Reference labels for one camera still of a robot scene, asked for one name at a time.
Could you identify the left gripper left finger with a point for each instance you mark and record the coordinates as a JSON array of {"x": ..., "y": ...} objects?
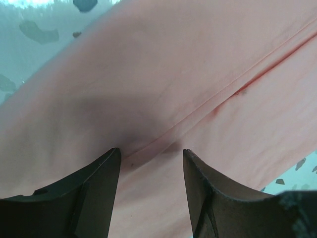
[{"x": 77, "y": 206}]

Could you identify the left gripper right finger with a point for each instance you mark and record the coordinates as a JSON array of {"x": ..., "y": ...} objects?
[{"x": 220, "y": 207}]

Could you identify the salmon pink t-shirt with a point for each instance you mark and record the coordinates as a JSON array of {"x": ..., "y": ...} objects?
[{"x": 235, "y": 81}]

